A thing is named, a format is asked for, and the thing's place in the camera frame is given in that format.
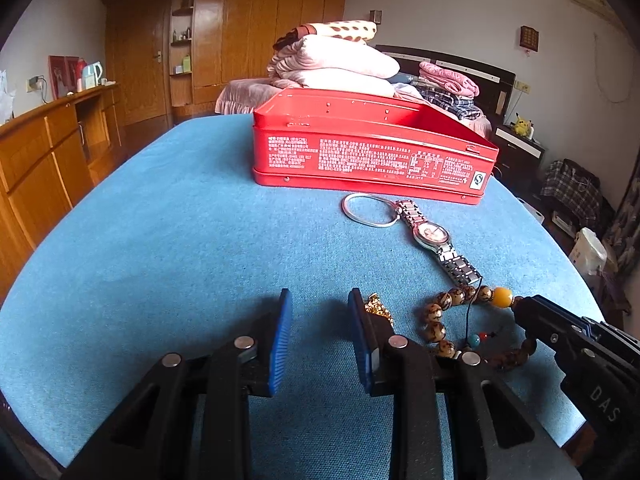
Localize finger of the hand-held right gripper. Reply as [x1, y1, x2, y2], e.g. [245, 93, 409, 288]
[514, 296, 596, 376]
[582, 316, 640, 361]

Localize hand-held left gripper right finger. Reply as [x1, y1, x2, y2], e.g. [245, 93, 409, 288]
[348, 288, 583, 480]

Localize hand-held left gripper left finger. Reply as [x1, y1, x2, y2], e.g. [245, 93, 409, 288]
[62, 288, 293, 480]

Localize gold chain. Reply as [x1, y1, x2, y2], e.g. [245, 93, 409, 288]
[364, 292, 393, 322]

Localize brown wooden bead bracelet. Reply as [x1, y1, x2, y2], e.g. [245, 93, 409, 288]
[419, 285, 538, 372]

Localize red tin box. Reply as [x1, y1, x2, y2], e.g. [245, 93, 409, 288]
[251, 86, 501, 207]

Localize white bin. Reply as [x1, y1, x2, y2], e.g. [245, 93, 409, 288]
[570, 227, 608, 276]

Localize patterned curtain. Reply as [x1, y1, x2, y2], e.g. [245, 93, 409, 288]
[602, 170, 640, 281]

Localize thin silver bangle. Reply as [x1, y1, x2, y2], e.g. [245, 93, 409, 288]
[342, 192, 401, 228]

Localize white bathroom scale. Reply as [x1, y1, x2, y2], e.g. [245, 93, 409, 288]
[519, 198, 546, 223]

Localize silver wrist watch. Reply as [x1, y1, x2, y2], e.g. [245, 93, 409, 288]
[396, 199, 483, 287]

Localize plaid bag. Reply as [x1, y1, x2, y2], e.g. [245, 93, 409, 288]
[540, 159, 603, 218]

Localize blue table cloth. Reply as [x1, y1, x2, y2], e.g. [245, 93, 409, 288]
[0, 114, 608, 480]

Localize dark nightstand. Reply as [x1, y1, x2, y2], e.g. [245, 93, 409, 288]
[492, 125, 548, 196]

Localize folded plaid clothes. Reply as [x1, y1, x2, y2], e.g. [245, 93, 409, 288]
[417, 85, 483, 121]

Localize bed with pink cover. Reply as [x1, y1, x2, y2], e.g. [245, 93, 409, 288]
[215, 77, 496, 141]

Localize dark bed headboard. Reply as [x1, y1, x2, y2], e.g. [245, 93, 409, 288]
[375, 44, 517, 126]

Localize folded pink clothes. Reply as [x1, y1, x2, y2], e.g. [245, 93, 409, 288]
[417, 61, 480, 98]

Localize folded pink quilts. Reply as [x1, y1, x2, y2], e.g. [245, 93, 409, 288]
[266, 35, 401, 98]

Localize wooden dresser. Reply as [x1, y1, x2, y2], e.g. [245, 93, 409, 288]
[0, 82, 123, 306]

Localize wooden door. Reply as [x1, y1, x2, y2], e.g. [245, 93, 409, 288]
[107, 10, 168, 128]

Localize polka dot blanket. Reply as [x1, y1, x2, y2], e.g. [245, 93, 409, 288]
[274, 21, 380, 51]

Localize wooden wardrobe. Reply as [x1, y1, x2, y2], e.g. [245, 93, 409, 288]
[100, 0, 348, 128]

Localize light blue kettle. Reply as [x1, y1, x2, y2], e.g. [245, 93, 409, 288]
[81, 61, 106, 92]

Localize beige air conditioner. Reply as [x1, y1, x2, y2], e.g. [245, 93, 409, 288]
[565, 0, 626, 23]

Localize red framed picture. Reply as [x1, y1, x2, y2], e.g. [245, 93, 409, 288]
[48, 55, 81, 100]

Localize white plastic bag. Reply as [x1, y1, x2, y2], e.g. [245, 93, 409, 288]
[0, 70, 18, 126]

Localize white air conditioner cord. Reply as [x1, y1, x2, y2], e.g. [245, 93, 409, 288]
[592, 32, 633, 103]

